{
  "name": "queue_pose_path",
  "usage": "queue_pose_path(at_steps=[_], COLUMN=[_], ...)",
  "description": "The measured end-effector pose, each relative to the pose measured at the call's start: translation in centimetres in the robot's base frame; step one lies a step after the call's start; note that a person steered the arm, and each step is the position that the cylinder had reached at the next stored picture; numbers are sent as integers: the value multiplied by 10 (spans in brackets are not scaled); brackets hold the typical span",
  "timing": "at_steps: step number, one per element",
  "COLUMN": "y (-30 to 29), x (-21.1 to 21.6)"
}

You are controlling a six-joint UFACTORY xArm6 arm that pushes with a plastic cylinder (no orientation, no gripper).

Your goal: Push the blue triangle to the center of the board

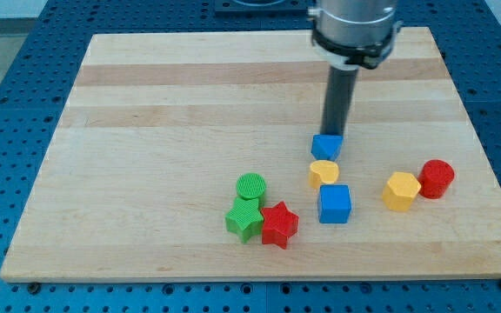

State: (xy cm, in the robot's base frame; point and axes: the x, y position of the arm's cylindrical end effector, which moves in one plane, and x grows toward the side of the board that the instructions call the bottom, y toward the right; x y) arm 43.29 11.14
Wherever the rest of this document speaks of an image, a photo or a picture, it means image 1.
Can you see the blue triangle block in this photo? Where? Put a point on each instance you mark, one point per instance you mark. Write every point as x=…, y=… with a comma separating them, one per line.
x=326, y=147

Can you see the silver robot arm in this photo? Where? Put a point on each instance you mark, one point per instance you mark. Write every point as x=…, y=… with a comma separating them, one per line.
x=350, y=34

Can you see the wooden board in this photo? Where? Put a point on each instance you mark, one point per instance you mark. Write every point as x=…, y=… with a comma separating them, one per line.
x=143, y=166

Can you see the green cylinder block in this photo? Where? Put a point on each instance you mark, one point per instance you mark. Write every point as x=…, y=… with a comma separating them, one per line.
x=252, y=186

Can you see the green star block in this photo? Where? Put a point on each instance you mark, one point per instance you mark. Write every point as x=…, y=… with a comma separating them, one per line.
x=244, y=219

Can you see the yellow heart block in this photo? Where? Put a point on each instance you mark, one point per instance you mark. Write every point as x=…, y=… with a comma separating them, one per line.
x=322, y=172

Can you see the red star block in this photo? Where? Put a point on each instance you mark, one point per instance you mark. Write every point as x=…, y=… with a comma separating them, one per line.
x=280, y=224

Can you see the blue cube block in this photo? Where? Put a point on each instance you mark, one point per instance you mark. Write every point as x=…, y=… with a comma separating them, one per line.
x=334, y=203

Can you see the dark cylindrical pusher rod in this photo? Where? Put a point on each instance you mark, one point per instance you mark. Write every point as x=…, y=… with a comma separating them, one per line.
x=337, y=100

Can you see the yellow hexagon block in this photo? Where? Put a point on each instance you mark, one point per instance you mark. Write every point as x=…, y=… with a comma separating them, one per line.
x=400, y=191

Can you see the red cylinder block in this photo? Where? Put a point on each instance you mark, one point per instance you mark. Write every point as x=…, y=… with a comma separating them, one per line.
x=435, y=178

